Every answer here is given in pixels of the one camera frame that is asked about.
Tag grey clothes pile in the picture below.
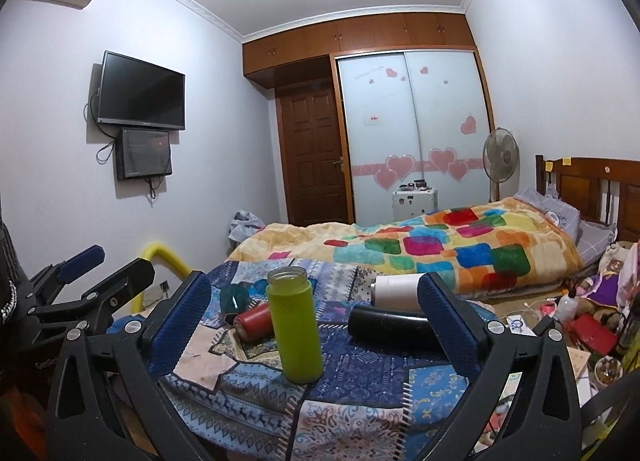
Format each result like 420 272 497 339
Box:
228 210 266 245

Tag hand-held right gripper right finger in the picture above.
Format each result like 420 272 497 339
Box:
407 272 584 461

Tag colourful checked bed blanket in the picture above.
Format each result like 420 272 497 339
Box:
227 197 586 300

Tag red box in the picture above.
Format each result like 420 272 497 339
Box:
570 313 620 358

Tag yellow foam tube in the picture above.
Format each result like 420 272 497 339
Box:
140 242 194 315

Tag brown wooden door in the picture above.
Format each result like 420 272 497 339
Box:
276 89 351 228

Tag small wall-mounted monitor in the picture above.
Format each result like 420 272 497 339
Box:
116 127 174 182

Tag wooden wardrobe with heart stickers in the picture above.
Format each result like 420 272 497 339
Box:
242 11 497 228

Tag standing fan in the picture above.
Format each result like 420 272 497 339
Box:
482 127 520 203

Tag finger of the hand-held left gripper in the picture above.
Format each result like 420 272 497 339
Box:
30 257 156 339
20 245 106 314

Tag black television cable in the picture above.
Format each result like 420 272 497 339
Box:
89 86 121 164

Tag purple cloth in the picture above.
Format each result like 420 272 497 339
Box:
590 273 627 303

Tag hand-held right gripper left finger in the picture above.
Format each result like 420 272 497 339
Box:
45 271 221 461

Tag blue patchwork blanket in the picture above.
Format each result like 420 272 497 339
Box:
107 257 507 461

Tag wooden headboard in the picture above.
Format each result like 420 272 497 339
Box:
535 155 640 243

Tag black cup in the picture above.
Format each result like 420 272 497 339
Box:
348 305 449 362

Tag small white cabinet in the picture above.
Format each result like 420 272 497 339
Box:
391 180 440 222

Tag red cup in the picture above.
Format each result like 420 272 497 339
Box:
233 302 274 344

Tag white plastic bottle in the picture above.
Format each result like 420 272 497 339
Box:
555 293 576 323

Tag grey pillow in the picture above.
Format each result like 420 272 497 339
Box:
512 186 619 268

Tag wall-mounted television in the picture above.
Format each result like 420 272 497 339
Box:
96 51 187 132

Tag green cup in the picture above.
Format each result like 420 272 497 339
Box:
265 266 325 385

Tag teal cup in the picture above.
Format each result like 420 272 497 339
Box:
220 284 250 326

